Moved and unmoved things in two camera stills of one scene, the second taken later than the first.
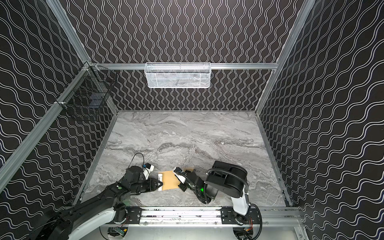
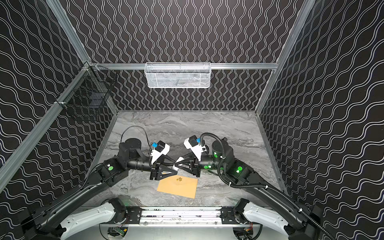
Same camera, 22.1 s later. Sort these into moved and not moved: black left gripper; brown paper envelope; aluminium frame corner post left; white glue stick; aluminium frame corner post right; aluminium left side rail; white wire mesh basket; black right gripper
Moved: black left gripper; white glue stick; brown paper envelope; black right gripper
Not moved: aluminium frame corner post left; aluminium frame corner post right; white wire mesh basket; aluminium left side rail
